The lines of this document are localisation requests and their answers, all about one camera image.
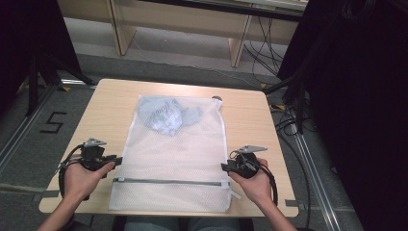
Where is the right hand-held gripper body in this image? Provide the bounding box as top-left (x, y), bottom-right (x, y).
top-left (229, 144), bottom-right (268, 180)

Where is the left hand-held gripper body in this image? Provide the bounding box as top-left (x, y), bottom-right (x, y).
top-left (80, 138), bottom-right (112, 171)

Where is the white mesh laundry bag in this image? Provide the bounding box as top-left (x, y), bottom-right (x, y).
top-left (108, 94), bottom-right (242, 214)

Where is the person's right hand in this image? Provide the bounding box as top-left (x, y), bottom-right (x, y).
top-left (229, 157), bottom-right (274, 207)

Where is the person's left hand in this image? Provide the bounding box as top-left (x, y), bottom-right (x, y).
top-left (63, 160), bottom-right (115, 202)

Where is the grey tape strip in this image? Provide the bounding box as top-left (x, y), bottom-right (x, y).
top-left (32, 190), bottom-right (62, 203)
top-left (284, 199), bottom-right (306, 211)

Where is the light blue printed garment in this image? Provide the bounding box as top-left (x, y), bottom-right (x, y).
top-left (137, 95), bottom-right (204, 137)

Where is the black metal stand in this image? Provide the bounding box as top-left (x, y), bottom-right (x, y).
top-left (263, 72), bottom-right (306, 135)
top-left (26, 53), bottom-right (94, 117)

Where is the black curtain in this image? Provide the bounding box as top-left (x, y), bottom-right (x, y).
top-left (277, 0), bottom-right (408, 231)
top-left (0, 0), bottom-right (83, 114)

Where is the light wooden shelf unit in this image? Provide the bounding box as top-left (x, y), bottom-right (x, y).
top-left (57, 0), bottom-right (310, 68)

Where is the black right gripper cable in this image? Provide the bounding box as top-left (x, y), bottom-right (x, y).
top-left (255, 159), bottom-right (279, 207)

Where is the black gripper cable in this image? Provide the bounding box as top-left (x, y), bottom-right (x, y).
top-left (57, 143), bottom-right (86, 199)
top-left (255, 159), bottom-right (279, 207)

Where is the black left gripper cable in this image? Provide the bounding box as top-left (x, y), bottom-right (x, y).
top-left (57, 143), bottom-right (86, 199)

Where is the tangle of black floor cables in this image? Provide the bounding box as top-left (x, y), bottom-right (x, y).
top-left (268, 101), bottom-right (313, 229)

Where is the aluminium floor rail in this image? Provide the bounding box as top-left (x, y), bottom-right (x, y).
top-left (291, 123), bottom-right (342, 231)
top-left (0, 84), bottom-right (58, 172)

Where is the bundle of black floor cables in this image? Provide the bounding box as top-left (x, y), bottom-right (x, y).
top-left (242, 15), bottom-right (287, 85)

